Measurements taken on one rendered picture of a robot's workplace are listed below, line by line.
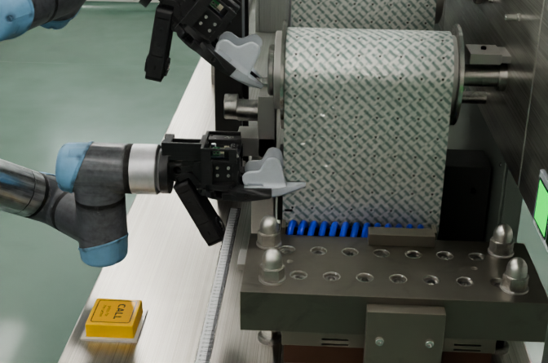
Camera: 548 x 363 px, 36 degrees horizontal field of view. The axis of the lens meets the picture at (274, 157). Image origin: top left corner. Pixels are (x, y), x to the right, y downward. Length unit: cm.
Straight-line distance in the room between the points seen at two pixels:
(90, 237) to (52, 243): 213
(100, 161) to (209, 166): 16
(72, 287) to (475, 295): 217
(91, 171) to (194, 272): 27
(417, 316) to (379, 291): 6
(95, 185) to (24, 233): 228
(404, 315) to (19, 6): 63
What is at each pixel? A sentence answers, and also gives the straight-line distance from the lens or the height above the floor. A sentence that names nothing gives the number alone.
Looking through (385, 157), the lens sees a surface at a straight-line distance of 124.
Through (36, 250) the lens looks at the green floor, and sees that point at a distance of 341.
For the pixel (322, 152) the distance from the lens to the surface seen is 124.
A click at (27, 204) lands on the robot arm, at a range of 136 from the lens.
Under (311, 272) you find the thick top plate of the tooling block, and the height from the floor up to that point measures 103.
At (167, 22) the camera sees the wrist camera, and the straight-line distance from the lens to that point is 122.
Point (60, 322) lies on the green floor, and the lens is 296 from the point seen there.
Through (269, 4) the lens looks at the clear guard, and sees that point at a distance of 224.
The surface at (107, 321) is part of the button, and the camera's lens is 127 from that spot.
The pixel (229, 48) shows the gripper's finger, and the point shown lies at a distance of 122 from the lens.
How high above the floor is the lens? 163
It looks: 23 degrees down
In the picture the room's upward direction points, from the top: 1 degrees clockwise
